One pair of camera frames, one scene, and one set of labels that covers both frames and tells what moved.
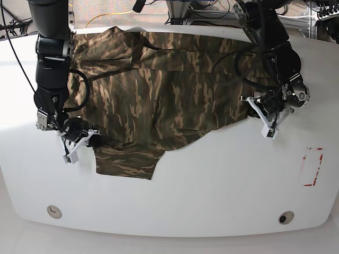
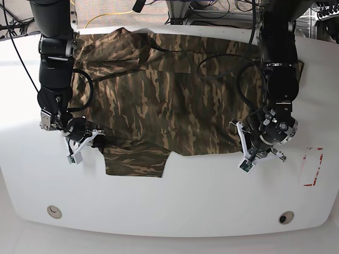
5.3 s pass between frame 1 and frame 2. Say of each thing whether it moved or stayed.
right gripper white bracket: moved
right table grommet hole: stayed
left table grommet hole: stayed
